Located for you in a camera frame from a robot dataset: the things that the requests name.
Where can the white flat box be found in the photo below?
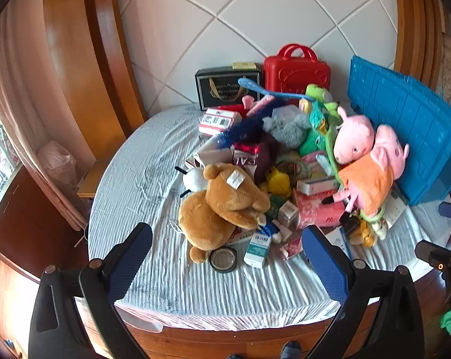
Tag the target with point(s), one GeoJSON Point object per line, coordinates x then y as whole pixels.
{"type": "Point", "coordinates": [315, 185]}

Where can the blue plastic crate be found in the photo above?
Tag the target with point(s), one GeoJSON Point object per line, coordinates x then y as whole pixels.
{"type": "Point", "coordinates": [408, 131]}

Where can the white plush black antennae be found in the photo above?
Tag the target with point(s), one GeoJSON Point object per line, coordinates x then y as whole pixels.
{"type": "Point", "coordinates": [193, 179]}

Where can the small gold box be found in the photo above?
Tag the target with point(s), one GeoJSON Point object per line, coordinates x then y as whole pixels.
{"type": "Point", "coordinates": [244, 66]}

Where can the pink tissue packet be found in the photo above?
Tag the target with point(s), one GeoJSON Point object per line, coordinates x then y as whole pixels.
{"type": "Point", "coordinates": [317, 209]}

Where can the tape roll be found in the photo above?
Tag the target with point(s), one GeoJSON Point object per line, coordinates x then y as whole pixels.
{"type": "Point", "coordinates": [293, 164]}

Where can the pink pig plush blue clothes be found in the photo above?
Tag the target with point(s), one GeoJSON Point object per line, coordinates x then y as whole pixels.
{"type": "Point", "coordinates": [392, 147]}

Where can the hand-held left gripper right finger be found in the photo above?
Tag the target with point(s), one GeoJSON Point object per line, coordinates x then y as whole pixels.
{"type": "Point", "coordinates": [324, 265]}

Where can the green and white medicine box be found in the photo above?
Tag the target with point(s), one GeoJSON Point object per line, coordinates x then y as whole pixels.
{"type": "Point", "coordinates": [257, 251]}

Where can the pink pig plush orange dress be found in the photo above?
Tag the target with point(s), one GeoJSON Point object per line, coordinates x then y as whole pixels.
{"type": "Point", "coordinates": [363, 172]}

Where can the dark maroon knit hat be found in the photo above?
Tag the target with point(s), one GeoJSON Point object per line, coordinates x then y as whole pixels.
{"type": "Point", "coordinates": [262, 153]}

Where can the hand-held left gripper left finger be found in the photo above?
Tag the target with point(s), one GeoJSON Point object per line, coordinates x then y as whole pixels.
{"type": "Point", "coordinates": [132, 261]}

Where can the yellow plush toy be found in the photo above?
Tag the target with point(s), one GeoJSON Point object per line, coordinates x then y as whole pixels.
{"type": "Point", "coordinates": [279, 184]}

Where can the grey plush toy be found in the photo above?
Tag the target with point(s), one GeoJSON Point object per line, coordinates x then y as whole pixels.
{"type": "Point", "coordinates": [289, 131]}

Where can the white box green print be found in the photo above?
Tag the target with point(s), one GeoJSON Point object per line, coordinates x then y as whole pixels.
{"type": "Point", "coordinates": [395, 207]}

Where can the black gift box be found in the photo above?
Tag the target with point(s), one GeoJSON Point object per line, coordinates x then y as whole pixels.
{"type": "Point", "coordinates": [225, 88]}

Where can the red and white box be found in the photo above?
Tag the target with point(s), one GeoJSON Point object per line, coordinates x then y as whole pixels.
{"type": "Point", "coordinates": [218, 119]}

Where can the white curtain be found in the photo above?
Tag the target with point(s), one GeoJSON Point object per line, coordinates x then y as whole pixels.
{"type": "Point", "coordinates": [12, 82]}

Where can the green dinosaur plush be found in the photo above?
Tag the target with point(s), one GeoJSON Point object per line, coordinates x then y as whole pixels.
{"type": "Point", "coordinates": [320, 131]}

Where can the red toy suitcase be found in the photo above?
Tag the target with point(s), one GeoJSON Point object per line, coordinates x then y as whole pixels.
{"type": "Point", "coordinates": [296, 73]}

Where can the person's foot in sock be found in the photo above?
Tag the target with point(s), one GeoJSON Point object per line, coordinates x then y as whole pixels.
{"type": "Point", "coordinates": [291, 350]}

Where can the green frog plush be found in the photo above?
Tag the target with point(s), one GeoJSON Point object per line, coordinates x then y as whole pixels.
{"type": "Point", "coordinates": [319, 93]}

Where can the wooden stool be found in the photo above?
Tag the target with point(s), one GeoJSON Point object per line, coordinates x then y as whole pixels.
{"type": "Point", "coordinates": [92, 179]}

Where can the pink plastic bag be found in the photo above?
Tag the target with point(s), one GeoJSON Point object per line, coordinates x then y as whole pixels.
{"type": "Point", "coordinates": [57, 162]}

